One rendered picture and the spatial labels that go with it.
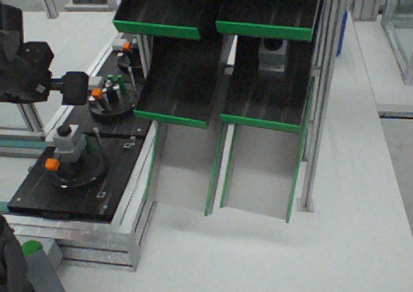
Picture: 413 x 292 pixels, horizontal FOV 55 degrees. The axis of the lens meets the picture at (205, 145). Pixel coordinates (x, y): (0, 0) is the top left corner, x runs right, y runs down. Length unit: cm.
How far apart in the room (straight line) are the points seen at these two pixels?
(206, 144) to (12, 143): 58
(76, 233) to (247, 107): 43
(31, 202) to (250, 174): 47
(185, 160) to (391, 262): 47
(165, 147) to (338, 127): 58
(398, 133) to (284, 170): 71
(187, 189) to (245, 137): 16
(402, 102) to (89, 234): 99
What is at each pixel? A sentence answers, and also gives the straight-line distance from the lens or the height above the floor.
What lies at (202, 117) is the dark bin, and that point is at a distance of 66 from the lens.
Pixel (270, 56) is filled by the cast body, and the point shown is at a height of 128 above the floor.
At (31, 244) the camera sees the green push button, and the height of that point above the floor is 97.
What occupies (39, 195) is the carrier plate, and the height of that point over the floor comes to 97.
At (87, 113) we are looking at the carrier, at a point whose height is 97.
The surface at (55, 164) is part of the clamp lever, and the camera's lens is 85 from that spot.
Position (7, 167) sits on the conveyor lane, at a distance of 114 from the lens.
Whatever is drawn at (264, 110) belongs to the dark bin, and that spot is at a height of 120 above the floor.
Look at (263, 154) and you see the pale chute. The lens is 78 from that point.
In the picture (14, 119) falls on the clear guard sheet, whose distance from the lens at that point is 117.
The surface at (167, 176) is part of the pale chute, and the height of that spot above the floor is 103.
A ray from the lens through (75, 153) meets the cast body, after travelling 89.
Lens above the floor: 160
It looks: 41 degrees down
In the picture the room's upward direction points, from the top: 5 degrees counter-clockwise
